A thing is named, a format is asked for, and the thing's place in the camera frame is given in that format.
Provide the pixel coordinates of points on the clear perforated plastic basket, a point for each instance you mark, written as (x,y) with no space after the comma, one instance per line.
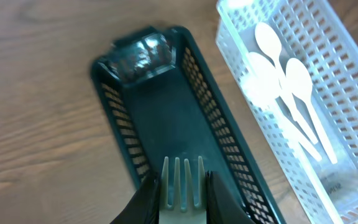
(311,32)

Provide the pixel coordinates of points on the white plastic fork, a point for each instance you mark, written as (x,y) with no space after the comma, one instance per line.
(177,202)

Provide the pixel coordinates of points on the black plastic basket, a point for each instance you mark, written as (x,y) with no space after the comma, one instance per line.
(161,100)

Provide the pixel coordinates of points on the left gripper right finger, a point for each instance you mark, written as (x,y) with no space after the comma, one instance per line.
(222,207)

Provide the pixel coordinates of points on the white plastic spoon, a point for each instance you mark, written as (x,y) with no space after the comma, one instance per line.
(269,85)
(271,46)
(301,86)
(293,150)

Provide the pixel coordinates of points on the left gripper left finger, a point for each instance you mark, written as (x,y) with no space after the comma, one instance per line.
(143,208)

